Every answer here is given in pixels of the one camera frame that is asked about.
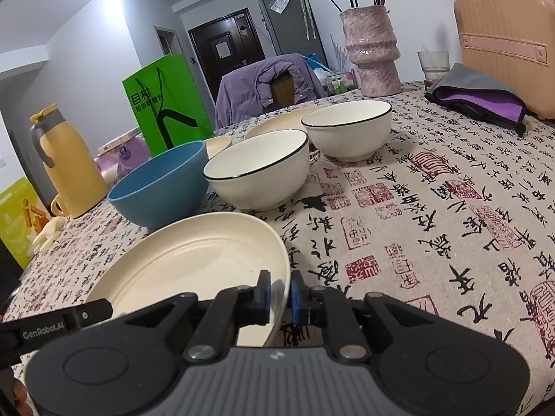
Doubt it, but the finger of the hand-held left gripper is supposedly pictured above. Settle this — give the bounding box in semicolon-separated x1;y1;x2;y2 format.
0;298;114;358

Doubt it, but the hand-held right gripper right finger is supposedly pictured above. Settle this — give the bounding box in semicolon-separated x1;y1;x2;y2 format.
290;270;438;362

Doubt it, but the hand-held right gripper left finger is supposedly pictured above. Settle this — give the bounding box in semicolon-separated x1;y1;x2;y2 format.
110;270;274;361

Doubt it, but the cream plate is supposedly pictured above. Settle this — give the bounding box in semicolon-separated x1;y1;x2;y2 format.
244;105;324;140
205;136;233;159
84;212;291;348

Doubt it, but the white bowl black rim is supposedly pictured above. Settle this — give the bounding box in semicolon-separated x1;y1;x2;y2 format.
301;99;393;161
203;130;310;211

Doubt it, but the blue bowl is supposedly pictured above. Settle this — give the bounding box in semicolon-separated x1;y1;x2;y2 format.
107;140;210;230

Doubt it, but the cream rubber glove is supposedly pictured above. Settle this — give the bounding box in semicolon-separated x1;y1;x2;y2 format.
32;217;67;253

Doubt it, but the yellow-green snack box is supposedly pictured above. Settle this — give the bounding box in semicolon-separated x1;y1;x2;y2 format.
0;177;50;269

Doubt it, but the yellow thermos jug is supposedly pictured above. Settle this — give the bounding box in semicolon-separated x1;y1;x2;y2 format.
29;103;109;218

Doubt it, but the purple tissue pack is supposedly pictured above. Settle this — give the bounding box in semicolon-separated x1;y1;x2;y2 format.
95;134;150;174

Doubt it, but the white flat box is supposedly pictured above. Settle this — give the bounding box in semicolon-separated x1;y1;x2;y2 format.
97;136;139;152

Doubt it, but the wooden chair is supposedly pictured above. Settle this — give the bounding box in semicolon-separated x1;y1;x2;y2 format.
270;73;298;107

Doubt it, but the purple puffer jacket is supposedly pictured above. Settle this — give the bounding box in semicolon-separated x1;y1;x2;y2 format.
215;53;328;130

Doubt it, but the green paper bag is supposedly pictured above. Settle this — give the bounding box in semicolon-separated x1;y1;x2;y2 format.
122;53;214;157

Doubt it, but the cluttered low shelf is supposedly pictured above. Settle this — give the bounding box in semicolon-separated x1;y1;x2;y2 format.
323;69;360;96

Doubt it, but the blue plastic bag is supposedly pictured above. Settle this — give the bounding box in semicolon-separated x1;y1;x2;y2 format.
304;53;330;72

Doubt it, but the dark entrance door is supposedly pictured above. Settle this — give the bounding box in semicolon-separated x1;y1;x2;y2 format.
188;8;266;100

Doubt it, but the drinking glass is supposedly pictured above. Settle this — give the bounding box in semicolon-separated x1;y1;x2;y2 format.
417;50;450;83

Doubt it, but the grey purple cloth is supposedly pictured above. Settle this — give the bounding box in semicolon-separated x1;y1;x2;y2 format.
424;63;529;137

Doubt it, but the grey interior door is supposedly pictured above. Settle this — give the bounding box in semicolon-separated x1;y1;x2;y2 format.
154;26;183;59

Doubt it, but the grey refrigerator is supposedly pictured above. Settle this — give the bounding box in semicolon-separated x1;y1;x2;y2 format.
258;0;330;70

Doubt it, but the white folded umbrella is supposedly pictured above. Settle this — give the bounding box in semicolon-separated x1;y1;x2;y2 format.
296;0;316;41

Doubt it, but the pink hard case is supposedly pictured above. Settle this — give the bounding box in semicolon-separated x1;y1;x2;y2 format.
453;0;555;122

